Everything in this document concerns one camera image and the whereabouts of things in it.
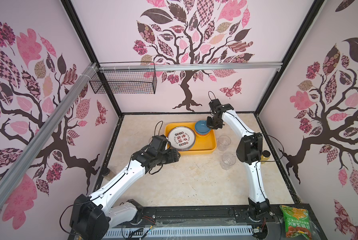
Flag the blue grey bowl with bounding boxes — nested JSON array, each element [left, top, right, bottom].
[[195, 120, 211, 134]]

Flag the black wire basket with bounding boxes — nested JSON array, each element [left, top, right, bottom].
[[89, 61, 158, 95]]

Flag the aluminium rail left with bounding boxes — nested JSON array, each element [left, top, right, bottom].
[[0, 63, 98, 209]]

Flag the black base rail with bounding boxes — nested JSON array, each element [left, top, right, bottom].
[[132, 205, 283, 224]]

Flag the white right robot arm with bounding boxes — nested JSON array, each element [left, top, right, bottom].
[[207, 99, 270, 221]]

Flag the green snack bag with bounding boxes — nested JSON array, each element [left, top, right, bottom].
[[279, 205, 312, 240]]

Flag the clear plastic cup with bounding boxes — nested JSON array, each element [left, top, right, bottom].
[[221, 153, 236, 170], [218, 135, 232, 152]]

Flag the aluminium rail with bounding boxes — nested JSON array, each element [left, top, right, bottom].
[[99, 62, 283, 72], [0, 63, 98, 209]]

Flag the yellow bottle right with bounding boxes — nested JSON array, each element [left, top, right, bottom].
[[261, 150, 271, 162]]

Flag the orange bowl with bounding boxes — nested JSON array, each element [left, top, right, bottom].
[[196, 133, 210, 138]]

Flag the white vented strip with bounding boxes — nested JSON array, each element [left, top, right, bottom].
[[103, 226, 254, 240]]

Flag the yellow plastic bin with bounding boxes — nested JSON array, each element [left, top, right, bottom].
[[164, 122, 217, 156]]

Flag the aluminium rail back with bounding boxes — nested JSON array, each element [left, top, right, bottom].
[[99, 62, 283, 72]]

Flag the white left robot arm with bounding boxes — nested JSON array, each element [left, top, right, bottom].
[[70, 135, 181, 240]]

